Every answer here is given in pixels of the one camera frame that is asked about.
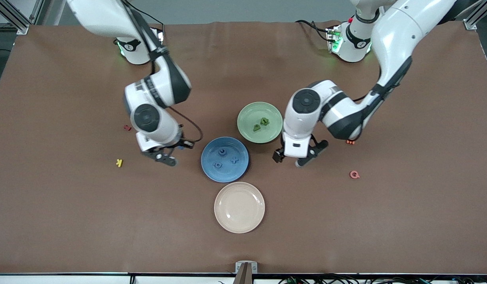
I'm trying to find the blue plate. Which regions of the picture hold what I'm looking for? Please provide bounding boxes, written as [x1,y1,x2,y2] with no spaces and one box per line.
[201,136,249,183]

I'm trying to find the green plate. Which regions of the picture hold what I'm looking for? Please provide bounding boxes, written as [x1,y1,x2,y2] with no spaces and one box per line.
[237,102,283,144]

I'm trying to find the beige plate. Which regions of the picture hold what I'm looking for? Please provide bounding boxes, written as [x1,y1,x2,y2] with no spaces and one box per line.
[214,181,266,234]

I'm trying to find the brown table cover mat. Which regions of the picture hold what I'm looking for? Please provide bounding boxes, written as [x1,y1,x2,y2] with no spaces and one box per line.
[0,21,487,275]

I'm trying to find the brown tapered pole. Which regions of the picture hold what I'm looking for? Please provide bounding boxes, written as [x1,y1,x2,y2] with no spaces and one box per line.
[232,263,254,284]

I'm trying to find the black left base cable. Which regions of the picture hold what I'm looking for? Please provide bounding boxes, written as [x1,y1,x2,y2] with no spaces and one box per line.
[295,19,332,43]

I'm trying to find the grey metal bracket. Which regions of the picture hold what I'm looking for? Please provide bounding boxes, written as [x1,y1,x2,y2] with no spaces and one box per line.
[235,261,258,274]

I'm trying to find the tangled black cables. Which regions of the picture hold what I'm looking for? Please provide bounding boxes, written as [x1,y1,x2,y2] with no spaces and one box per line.
[218,270,487,284]

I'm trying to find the silver aluminium frame profile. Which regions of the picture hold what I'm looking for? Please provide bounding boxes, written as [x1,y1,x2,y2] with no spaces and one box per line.
[0,0,45,35]
[463,0,487,30]

